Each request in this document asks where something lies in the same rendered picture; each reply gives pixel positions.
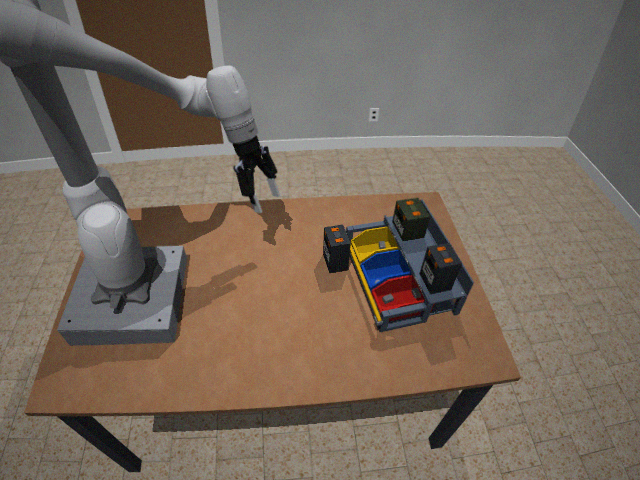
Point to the red open bin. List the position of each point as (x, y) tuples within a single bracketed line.
[(400, 288)]

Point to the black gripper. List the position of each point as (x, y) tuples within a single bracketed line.
[(250, 161)]

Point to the blue bin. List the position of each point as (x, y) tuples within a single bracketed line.
[(383, 266)]

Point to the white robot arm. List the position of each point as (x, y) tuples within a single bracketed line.
[(106, 233)]

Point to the yellow bar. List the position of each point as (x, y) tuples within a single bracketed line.
[(365, 285)]

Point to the yellow open bin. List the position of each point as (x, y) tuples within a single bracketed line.
[(367, 243)]

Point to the grey metal bin shelf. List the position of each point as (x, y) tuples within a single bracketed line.
[(413, 252)]

